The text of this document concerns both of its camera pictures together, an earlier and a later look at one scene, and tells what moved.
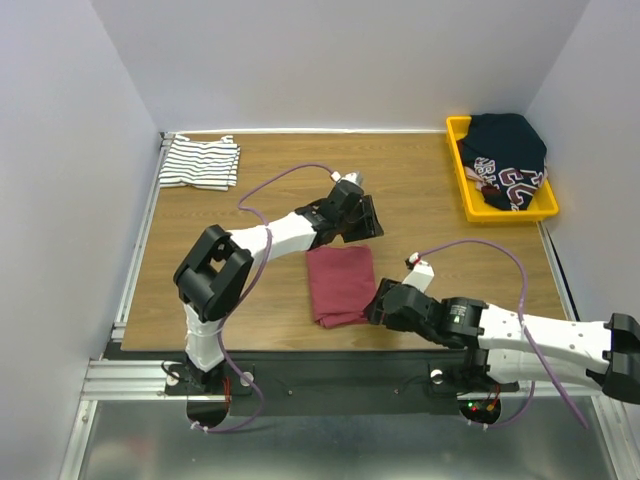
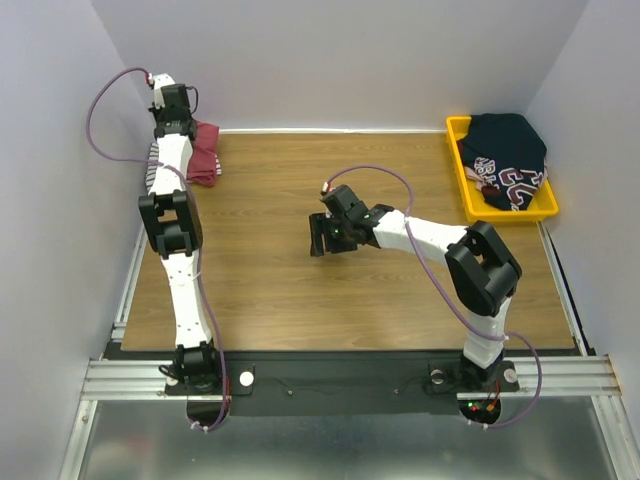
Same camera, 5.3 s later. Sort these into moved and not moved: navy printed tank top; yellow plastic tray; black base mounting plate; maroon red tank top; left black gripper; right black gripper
Moved: right black gripper; maroon red tank top; left black gripper
Not moved: navy printed tank top; yellow plastic tray; black base mounting plate
